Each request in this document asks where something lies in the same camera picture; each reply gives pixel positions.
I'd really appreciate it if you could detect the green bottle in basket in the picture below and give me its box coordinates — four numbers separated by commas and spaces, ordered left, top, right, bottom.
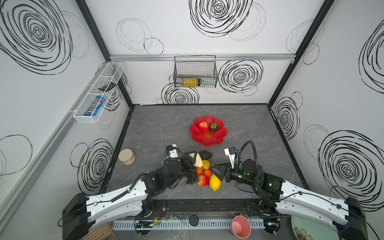
200, 77, 217, 88

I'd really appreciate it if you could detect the small orange tangerine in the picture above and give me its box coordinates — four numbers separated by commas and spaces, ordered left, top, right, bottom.
196, 168, 203, 176
203, 170, 212, 178

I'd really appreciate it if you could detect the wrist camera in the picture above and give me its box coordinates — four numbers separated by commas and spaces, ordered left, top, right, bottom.
164, 144, 179, 159
225, 147, 237, 169

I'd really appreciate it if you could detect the white slotted cable duct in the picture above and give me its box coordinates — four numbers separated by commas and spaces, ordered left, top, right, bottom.
111, 218, 266, 231

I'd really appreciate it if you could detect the blue candy packet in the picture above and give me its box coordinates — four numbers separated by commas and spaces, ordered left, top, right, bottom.
84, 96, 105, 116

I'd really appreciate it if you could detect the white wire shelf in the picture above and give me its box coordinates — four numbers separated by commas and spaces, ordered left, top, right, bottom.
73, 62, 124, 124

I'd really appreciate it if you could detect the dark mangosteen with green leaves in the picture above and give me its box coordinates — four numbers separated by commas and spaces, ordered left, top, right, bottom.
209, 123, 218, 133

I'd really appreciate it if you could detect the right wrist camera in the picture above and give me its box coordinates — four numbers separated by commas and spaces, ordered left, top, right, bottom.
225, 147, 237, 169

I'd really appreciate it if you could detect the yellow lemon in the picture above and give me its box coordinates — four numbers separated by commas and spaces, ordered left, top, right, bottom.
209, 174, 221, 192

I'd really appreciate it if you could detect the pink cup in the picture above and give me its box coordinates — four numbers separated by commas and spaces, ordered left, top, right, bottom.
231, 216, 252, 239

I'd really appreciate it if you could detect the black remote control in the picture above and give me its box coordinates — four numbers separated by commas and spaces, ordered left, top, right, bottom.
98, 83, 117, 93

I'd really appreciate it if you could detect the black round knob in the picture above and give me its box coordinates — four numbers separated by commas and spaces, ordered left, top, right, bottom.
189, 214, 199, 227

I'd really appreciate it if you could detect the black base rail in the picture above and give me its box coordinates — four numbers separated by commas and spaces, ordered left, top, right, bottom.
143, 199, 281, 218

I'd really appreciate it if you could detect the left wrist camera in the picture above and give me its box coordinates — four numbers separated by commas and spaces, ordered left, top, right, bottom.
164, 144, 179, 159

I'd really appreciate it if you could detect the black wire basket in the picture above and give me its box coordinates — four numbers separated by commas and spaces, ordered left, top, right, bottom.
173, 55, 218, 88

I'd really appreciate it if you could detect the green floral plate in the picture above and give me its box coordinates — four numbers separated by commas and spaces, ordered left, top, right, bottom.
291, 216, 340, 240

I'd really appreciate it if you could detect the yellow box in basket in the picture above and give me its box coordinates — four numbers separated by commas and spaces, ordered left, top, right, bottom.
183, 78, 200, 88

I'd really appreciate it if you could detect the dark avocado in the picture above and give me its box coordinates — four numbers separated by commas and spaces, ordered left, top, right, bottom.
199, 150, 213, 160

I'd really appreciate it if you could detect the cream starfruit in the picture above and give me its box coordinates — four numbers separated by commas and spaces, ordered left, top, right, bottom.
190, 153, 203, 168

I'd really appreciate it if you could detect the red flower fruit bowl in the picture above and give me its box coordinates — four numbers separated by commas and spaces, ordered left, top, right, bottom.
190, 116, 228, 147

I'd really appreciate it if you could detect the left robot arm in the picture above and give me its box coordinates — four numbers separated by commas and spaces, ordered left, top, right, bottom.
58, 151, 199, 240

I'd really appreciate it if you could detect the small yellow fruit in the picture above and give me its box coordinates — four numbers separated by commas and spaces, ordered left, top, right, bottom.
202, 160, 210, 170

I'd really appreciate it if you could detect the red apple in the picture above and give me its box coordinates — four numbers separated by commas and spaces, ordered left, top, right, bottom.
199, 121, 210, 133

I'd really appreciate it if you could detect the brown woven mat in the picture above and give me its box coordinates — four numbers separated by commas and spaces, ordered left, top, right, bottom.
82, 222, 117, 240

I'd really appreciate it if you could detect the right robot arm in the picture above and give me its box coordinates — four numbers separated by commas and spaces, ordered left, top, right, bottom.
211, 159, 368, 240

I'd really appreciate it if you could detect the beige round container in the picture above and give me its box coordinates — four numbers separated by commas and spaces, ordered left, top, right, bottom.
118, 149, 136, 166

